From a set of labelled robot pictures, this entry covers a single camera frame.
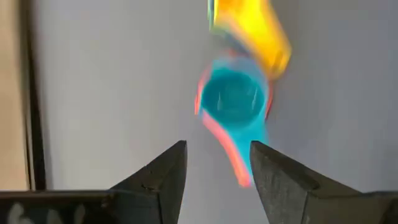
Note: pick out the blue measuring cup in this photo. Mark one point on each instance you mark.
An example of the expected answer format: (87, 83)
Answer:
(233, 96)

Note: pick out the yellow measuring cup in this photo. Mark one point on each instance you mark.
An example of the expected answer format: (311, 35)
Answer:
(255, 28)

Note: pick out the salmon orange measuring cup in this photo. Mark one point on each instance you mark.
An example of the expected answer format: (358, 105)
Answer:
(226, 149)

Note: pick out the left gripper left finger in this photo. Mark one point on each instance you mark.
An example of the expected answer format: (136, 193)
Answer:
(168, 174)

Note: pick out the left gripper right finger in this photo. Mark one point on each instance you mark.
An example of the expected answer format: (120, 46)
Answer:
(280, 186)

